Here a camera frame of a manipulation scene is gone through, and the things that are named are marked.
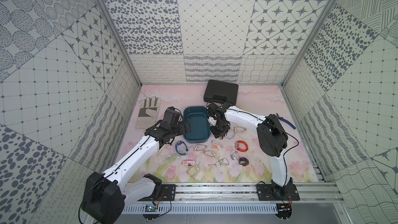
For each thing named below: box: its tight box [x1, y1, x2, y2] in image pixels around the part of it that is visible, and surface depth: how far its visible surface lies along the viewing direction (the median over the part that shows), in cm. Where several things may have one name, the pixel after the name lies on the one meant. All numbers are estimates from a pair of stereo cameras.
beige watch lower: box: [201, 149, 217, 158], surface depth 88 cm
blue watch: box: [175, 141, 189, 156], surface depth 90 cm
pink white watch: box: [181, 159, 196, 165], surface depth 83 cm
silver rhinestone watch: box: [207, 157, 230, 168], surface depth 85 cm
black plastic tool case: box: [203, 79, 239, 106], surface depth 115 cm
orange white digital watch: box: [210, 140, 223, 151], surface depth 91 cm
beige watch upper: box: [194, 144, 207, 152], surface depth 90 cm
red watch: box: [234, 140, 249, 152], surface depth 90 cm
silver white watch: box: [225, 130, 235, 140], surface depth 96 cm
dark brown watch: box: [238, 157, 250, 167], surface depth 83 cm
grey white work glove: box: [135, 96, 162, 129], surface depth 108 cm
